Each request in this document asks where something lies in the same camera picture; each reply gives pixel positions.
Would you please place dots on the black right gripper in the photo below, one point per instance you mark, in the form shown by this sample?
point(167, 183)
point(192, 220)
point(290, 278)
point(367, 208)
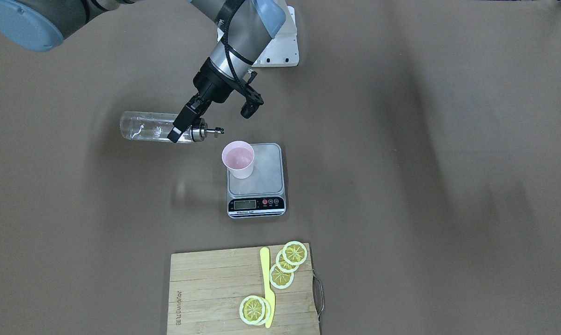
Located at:
point(211, 86)

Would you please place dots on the pink plastic cup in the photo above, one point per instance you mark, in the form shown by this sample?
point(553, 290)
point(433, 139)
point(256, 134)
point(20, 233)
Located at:
point(238, 157)

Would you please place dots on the glass sauce bottle metal spout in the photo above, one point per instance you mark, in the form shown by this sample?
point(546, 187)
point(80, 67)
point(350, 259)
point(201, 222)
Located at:
point(148, 126)

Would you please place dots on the silver digital kitchen scale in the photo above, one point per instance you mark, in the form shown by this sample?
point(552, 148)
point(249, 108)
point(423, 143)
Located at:
point(263, 193)

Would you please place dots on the middle lemon slice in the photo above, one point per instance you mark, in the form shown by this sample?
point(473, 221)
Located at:
point(284, 265)

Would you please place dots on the wooden cutting board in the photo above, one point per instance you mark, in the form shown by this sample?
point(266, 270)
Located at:
point(206, 288)

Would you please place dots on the yellow plastic knife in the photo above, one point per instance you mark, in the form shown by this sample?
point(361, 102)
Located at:
point(268, 292)

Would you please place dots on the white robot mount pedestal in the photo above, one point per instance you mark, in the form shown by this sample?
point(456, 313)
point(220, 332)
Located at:
point(282, 50)

